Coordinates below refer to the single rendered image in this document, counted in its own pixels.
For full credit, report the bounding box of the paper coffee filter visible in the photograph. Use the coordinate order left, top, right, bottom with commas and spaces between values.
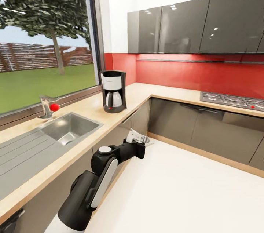
131, 128, 153, 147

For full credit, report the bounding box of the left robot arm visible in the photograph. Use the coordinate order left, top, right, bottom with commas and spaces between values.
44, 131, 150, 233

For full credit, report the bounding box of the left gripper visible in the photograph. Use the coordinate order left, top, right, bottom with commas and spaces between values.
121, 138, 146, 160

